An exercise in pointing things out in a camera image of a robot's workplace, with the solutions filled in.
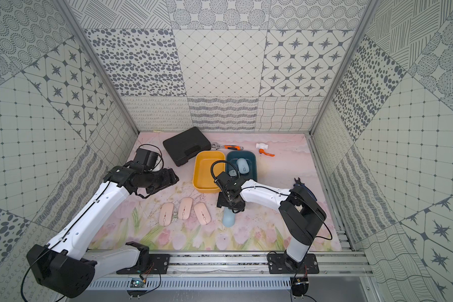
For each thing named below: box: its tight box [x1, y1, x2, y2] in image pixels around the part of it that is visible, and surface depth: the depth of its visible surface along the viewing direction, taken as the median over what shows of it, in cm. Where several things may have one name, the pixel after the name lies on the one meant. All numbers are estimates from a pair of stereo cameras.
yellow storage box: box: [192, 151, 226, 194], surface depth 104 cm
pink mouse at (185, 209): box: [178, 196, 194, 221], surface depth 89 cm
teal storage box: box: [226, 150, 258, 182], surface depth 103 cm
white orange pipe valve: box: [255, 142, 276, 157], surface depth 113 cm
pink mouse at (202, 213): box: [193, 201, 212, 226], surface depth 87 cm
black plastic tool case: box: [162, 126, 212, 167], surface depth 112 cm
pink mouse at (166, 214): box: [159, 202, 175, 227], surface depth 87 cm
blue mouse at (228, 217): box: [222, 206, 236, 228], surface depth 87 cm
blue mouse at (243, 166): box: [236, 157, 250, 175], surface depth 104 cm
